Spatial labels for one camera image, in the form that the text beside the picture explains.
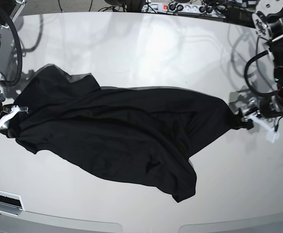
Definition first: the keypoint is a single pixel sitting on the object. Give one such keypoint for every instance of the black t-shirt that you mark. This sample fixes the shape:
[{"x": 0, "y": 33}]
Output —
[{"x": 140, "y": 136}]

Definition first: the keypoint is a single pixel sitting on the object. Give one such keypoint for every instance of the white power strip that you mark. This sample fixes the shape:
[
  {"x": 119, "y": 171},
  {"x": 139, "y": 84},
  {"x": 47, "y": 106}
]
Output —
[{"x": 187, "y": 9}]

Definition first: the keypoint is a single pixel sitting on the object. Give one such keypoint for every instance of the white slotted table fixture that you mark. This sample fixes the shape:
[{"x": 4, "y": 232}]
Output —
[{"x": 11, "y": 204}]

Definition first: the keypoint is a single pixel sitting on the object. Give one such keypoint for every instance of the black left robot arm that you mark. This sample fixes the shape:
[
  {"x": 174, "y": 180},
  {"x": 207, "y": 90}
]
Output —
[{"x": 267, "y": 19}]

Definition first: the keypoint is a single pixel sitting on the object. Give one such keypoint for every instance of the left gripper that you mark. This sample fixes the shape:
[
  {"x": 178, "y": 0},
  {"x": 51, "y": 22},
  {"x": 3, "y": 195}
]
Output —
[{"x": 269, "y": 107}]

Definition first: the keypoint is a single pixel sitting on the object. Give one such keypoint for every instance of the black box behind table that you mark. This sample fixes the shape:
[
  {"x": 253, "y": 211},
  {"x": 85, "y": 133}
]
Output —
[{"x": 239, "y": 16}]

